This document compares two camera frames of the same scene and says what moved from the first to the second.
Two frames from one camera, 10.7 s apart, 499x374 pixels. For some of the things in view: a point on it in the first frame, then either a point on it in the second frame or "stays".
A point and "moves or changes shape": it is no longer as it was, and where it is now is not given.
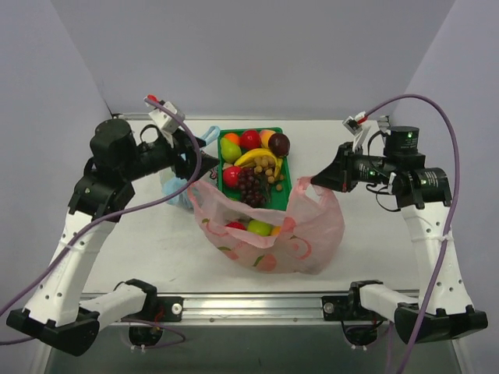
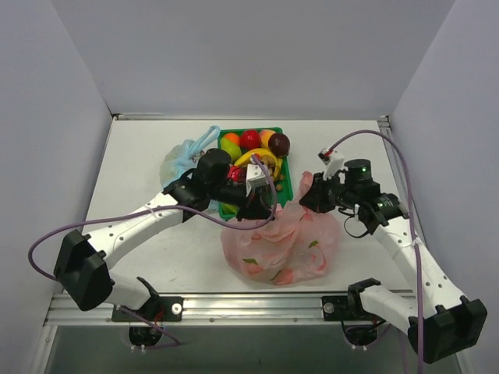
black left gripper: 183,158 to 253,210
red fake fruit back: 250,139 stays
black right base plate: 347,308 stays
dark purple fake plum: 279,144 stays
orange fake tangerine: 233,137 stays
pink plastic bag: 306,238 moves or changes shape
